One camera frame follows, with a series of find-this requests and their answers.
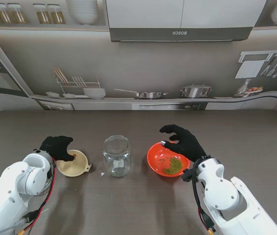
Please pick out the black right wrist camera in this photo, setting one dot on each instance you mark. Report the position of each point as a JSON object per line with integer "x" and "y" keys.
{"x": 187, "y": 176}

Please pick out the cream plastic funnel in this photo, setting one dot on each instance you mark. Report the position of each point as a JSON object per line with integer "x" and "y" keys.
{"x": 75, "y": 167}

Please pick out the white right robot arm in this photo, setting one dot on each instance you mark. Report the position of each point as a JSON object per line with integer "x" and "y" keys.
{"x": 226, "y": 195}

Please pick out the clear glass jar lid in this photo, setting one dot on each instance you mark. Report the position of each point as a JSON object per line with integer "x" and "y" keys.
{"x": 46, "y": 186}

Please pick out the green mung beans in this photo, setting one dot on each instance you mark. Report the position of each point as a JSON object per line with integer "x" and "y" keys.
{"x": 174, "y": 166}

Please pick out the orange plastic bowl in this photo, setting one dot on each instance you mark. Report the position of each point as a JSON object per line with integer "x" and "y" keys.
{"x": 156, "y": 157}

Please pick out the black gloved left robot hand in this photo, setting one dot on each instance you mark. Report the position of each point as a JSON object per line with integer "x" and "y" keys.
{"x": 56, "y": 147}

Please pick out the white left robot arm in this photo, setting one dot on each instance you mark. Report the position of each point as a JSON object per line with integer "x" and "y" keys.
{"x": 13, "y": 188}

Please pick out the printed kitchen backdrop banner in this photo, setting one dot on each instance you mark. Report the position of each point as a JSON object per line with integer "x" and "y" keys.
{"x": 153, "y": 63}

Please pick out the clear glass jar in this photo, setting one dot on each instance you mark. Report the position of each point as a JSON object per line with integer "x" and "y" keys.
{"x": 116, "y": 159}

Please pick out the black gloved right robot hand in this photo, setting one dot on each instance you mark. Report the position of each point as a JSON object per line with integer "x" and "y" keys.
{"x": 190, "y": 144}

